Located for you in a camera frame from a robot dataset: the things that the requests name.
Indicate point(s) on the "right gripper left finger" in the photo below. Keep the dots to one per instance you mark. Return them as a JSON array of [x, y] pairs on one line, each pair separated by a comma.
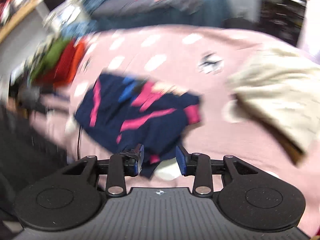
[[133, 160]]

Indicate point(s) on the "pink bed sheet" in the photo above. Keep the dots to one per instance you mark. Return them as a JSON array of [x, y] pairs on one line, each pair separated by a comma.
[[199, 59]]

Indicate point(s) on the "cream dotted garment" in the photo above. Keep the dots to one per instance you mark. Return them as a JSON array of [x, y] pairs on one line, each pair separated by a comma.
[[279, 88]]

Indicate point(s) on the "red orange folded clothes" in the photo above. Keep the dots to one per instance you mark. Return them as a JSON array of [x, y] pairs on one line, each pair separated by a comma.
[[65, 70]]

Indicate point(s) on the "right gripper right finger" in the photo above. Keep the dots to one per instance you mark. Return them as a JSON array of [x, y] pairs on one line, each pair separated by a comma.
[[187, 162]]

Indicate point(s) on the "navy cartoon print shirt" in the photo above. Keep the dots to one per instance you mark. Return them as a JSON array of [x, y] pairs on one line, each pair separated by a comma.
[[121, 112]]

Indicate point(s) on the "teal blanket with grey clothes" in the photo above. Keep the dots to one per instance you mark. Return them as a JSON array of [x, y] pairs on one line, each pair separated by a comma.
[[125, 14]]

